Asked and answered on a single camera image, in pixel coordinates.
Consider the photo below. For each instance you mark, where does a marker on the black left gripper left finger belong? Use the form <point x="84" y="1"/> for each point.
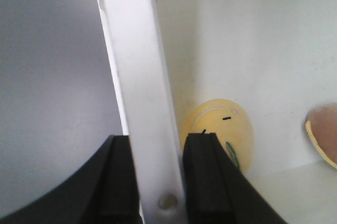
<point x="103" y="190"/>

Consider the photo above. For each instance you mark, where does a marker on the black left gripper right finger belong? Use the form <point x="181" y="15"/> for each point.
<point x="216" y="190"/>

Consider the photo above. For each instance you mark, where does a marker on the yellow plush toy green stripe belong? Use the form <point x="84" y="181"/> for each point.
<point x="232" y="126"/>

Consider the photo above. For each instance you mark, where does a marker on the pink plush toy smiling face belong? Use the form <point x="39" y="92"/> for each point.
<point x="321" y="128"/>

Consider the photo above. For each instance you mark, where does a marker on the white Totelife plastic crate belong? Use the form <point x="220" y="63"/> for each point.
<point x="276" y="58"/>

